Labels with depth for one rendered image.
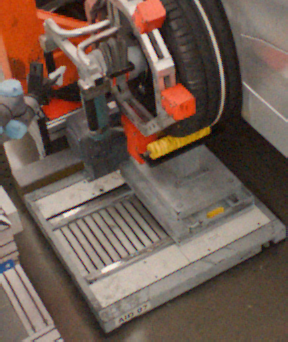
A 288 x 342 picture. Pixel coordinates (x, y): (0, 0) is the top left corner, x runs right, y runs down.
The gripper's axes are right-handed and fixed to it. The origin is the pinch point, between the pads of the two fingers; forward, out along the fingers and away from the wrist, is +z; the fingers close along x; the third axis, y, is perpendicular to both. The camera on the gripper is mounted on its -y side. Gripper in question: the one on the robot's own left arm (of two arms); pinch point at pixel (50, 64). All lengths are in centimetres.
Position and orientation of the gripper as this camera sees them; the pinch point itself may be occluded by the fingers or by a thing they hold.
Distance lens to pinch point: 262.8
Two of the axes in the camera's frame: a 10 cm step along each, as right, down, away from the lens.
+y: 1.1, 7.7, 6.2
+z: 2.7, -6.3, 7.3
